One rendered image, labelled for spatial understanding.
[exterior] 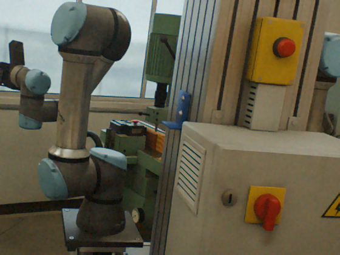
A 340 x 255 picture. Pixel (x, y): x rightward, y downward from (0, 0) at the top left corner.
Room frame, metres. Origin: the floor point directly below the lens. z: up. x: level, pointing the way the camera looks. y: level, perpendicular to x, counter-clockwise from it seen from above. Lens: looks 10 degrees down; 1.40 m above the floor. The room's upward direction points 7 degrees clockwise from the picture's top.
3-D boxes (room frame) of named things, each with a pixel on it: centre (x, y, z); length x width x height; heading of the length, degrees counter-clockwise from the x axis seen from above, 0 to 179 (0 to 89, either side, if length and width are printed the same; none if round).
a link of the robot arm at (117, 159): (1.31, 0.05, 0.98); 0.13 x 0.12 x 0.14; 129
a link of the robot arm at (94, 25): (1.23, 0.15, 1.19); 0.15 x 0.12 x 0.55; 129
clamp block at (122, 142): (1.99, 0.00, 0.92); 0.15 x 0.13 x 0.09; 31
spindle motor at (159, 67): (2.13, -0.15, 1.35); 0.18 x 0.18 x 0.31
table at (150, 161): (2.04, -0.08, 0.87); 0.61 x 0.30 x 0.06; 31
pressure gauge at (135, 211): (1.80, -0.10, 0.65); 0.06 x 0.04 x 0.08; 31
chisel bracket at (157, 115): (2.14, -0.17, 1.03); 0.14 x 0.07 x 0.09; 121
